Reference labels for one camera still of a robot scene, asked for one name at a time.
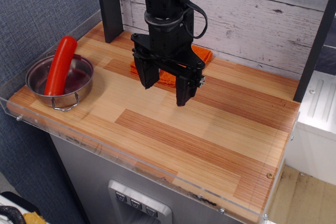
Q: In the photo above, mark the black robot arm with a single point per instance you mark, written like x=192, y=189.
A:
x=168, y=8

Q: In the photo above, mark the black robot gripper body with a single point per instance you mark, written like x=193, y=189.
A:
x=169, y=45

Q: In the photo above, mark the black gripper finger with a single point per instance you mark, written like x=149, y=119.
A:
x=147, y=70
x=185, y=89

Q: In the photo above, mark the dark grey post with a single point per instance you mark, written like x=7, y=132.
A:
x=111, y=19
x=316, y=48

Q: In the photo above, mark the dark grey right post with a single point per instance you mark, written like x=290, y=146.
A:
x=316, y=48

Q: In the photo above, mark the red toy hot dog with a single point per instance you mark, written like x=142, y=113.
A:
x=60, y=65

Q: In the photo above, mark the grey toy fridge cabinet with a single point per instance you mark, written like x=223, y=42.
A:
x=90, y=174

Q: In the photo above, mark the clear acrylic edge guard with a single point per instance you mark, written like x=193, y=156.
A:
x=207, y=161

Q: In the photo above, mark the silver dispenser button panel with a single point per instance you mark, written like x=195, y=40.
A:
x=131, y=206

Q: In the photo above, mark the dark grey left post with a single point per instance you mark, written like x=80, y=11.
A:
x=111, y=19

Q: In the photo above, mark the small stainless steel pot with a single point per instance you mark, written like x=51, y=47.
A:
x=78, y=83

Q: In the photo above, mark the white cabinet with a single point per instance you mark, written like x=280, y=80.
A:
x=311, y=148

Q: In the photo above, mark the orange knitted cloth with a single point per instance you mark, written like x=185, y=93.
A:
x=168, y=79

